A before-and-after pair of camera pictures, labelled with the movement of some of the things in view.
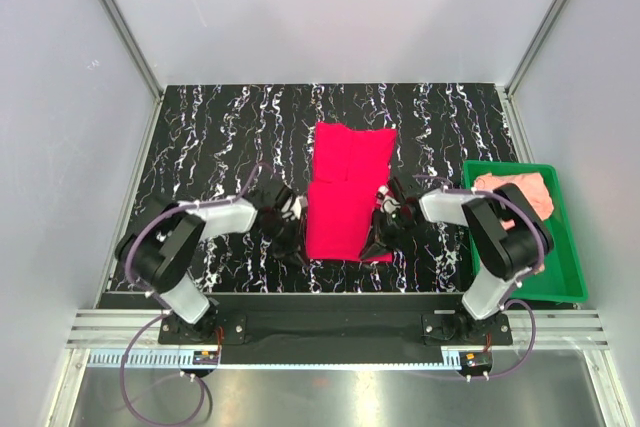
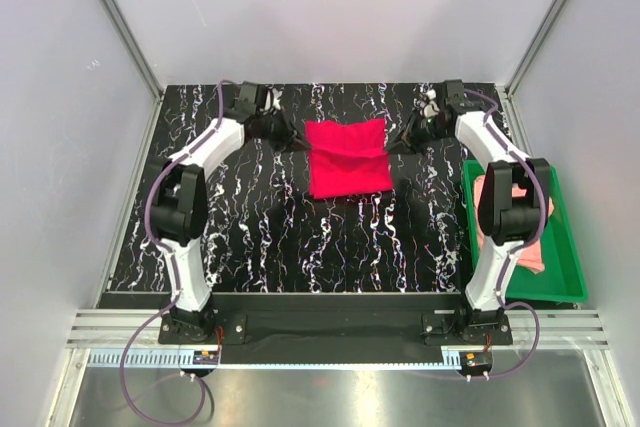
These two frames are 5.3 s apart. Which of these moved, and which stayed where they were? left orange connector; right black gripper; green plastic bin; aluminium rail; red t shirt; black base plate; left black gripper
Moved: red t shirt; right black gripper; left black gripper
Stayed: left orange connector; green plastic bin; black base plate; aluminium rail
